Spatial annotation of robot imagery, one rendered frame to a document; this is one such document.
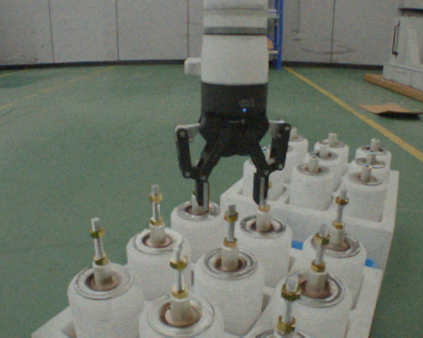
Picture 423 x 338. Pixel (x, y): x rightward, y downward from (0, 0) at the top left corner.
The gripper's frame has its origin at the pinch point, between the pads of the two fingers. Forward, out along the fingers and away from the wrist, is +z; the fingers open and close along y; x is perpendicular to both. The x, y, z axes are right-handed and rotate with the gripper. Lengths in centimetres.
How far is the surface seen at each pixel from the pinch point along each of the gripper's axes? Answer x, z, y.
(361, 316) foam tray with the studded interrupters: -7.7, 17.2, 17.3
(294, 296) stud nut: -17.5, 2.1, 0.6
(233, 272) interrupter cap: -2.4, 9.8, -0.2
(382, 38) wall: 513, -19, 422
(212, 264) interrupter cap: 0.0, 9.8, -2.4
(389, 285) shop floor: 16, 35, 45
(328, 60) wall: 538, 23, 333
